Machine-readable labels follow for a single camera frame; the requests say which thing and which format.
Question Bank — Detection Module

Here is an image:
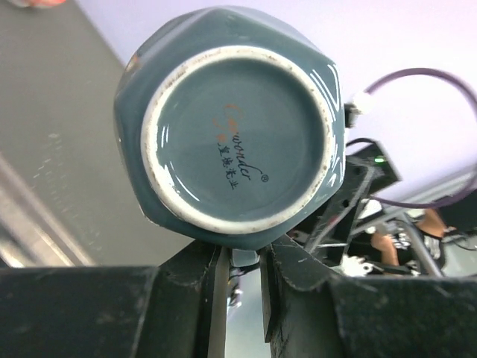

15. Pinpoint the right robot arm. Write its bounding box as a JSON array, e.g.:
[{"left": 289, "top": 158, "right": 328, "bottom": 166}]
[{"left": 290, "top": 139, "right": 399, "bottom": 266}]

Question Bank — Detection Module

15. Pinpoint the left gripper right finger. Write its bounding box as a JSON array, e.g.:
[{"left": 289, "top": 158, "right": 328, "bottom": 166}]
[{"left": 260, "top": 236, "right": 476, "bottom": 358}]

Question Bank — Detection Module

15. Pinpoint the grey blue mug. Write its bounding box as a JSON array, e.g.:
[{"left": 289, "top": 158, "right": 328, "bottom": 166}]
[{"left": 114, "top": 5, "right": 346, "bottom": 251}]

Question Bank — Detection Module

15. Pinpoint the person with headset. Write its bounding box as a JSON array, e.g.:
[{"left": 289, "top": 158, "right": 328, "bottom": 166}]
[{"left": 370, "top": 209, "right": 457, "bottom": 269}]

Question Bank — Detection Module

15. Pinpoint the pink patterned bowl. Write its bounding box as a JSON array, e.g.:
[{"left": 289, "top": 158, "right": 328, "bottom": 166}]
[{"left": 7, "top": 0, "right": 66, "bottom": 9}]

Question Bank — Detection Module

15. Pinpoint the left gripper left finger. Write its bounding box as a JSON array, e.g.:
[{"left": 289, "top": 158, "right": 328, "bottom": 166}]
[{"left": 1, "top": 241, "right": 229, "bottom": 357}]

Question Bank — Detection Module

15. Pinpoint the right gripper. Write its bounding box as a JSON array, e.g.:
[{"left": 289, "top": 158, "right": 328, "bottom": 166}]
[{"left": 294, "top": 156, "right": 376, "bottom": 265}]

